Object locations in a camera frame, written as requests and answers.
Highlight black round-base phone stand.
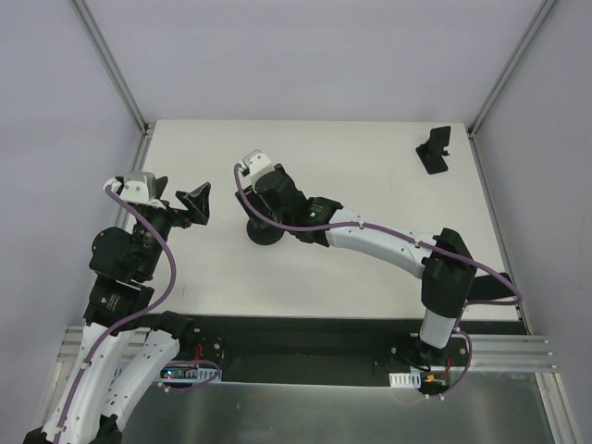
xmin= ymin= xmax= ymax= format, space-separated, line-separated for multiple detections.
xmin=246 ymin=218 xmax=284 ymax=246

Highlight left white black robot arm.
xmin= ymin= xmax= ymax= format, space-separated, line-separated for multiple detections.
xmin=24 ymin=171 xmax=211 ymax=443

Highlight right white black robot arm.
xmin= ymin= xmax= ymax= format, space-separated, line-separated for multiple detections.
xmin=233 ymin=156 xmax=522 ymax=369

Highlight black angled phone stand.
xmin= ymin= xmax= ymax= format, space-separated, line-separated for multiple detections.
xmin=415 ymin=126 xmax=451 ymax=175

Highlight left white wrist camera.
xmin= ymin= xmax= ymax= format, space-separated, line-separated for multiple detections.
xmin=104 ymin=171 xmax=165 ymax=208

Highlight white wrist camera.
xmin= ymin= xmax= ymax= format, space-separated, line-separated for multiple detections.
xmin=104 ymin=171 xmax=165 ymax=208
xmin=240 ymin=150 xmax=274 ymax=182

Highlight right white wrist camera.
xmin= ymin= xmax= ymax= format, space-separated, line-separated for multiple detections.
xmin=240 ymin=150 xmax=274 ymax=182

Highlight left aluminium frame post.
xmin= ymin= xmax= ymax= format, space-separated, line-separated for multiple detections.
xmin=68 ymin=0 xmax=156 ymax=135

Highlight aluminium frame post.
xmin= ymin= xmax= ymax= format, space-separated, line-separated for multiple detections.
xmin=68 ymin=0 xmax=156 ymax=135
xmin=467 ymin=0 xmax=560 ymax=140

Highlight white slotted cable duct left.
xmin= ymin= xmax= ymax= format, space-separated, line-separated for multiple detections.
xmin=159 ymin=365 xmax=222 ymax=385

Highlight white slotted cable duct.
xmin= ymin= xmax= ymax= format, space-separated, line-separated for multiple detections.
xmin=159 ymin=365 xmax=222 ymax=385
xmin=388 ymin=371 xmax=422 ymax=389

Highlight white slotted cable duct right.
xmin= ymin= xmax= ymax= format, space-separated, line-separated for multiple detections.
xmin=388 ymin=371 xmax=422 ymax=389

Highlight right aluminium frame post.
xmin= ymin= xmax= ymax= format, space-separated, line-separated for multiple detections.
xmin=467 ymin=0 xmax=560 ymax=140

